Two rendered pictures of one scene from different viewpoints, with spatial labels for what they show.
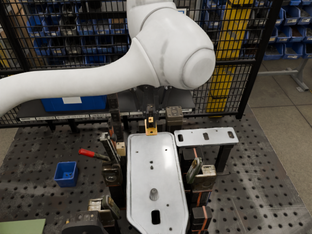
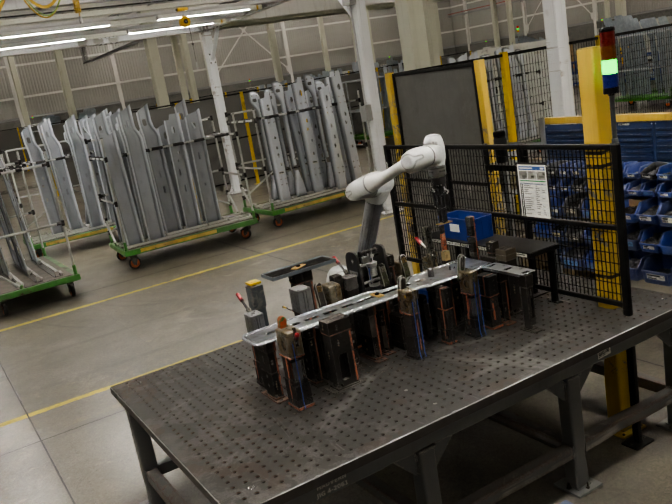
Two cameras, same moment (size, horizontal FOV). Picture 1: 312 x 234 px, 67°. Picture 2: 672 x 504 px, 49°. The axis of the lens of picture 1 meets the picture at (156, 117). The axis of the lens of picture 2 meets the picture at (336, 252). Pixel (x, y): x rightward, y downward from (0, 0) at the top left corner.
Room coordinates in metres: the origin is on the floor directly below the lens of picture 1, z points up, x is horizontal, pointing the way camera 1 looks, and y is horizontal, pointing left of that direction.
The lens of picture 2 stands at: (-1.50, -3.13, 2.09)
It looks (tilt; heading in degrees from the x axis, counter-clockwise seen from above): 14 degrees down; 66
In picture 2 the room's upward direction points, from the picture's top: 10 degrees counter-clockwise
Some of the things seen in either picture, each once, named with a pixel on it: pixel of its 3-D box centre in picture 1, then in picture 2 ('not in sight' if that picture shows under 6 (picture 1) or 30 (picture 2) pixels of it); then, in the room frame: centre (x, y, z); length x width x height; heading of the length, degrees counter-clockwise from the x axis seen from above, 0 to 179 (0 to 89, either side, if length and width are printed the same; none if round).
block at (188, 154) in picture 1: (189, 171); (489, 300); (0.64, -0.16, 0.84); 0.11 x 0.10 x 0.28; 95
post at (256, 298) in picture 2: not in sight; (262, 326); (-0.43, 0.27, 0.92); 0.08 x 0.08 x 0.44; 5
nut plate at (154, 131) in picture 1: (150, 125); not in sight; (0.55, 0.02, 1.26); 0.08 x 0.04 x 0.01; 5
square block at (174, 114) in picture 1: (172, 135); (508, 280); (0.84, -0.09, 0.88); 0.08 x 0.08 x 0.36; 5
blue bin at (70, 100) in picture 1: (74, 90); (465, 225); (0.96, 0.41, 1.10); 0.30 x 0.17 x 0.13; 94
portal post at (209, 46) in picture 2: not in sight; (226, 112); (3.24, 11.42, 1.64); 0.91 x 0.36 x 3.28; 95
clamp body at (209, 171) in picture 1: (199, 192); (471, 303); (0.51, -0.19, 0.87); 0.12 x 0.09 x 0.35; 95
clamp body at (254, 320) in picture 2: not in sight; (260, 348); (-0.51, 0.10, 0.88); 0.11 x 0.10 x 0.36; 95
